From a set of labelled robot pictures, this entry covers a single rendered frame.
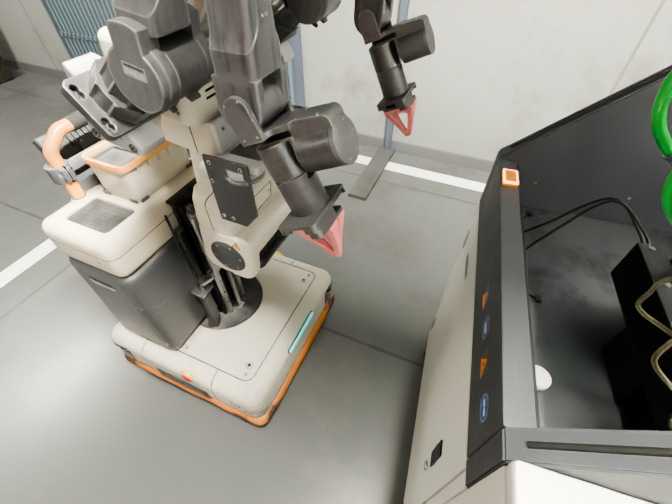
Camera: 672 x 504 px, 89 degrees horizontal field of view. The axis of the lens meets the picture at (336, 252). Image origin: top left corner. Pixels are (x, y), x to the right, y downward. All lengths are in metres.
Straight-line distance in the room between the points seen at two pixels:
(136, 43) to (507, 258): 0.60
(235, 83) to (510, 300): 0.49
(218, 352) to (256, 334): 0.14
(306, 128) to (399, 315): 1.35
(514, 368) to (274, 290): 1.04
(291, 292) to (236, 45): 1.10
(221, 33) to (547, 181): 0.78
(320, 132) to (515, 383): 0.40
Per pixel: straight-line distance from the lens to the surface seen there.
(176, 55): 0.50
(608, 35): 2.46
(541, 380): 0.68
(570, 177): 0.98
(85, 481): 1.65
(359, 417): 1.46
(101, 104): 0.60
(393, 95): 0.82
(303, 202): 0.47
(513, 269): 0.65
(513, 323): 0.58
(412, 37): 0.79
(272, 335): 1.30
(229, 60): 0.42
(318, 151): 0.41
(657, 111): 0.57
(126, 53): 0.49
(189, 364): 1.33
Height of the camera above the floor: 1.39
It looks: 47 degrees down
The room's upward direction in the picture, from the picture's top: straight up
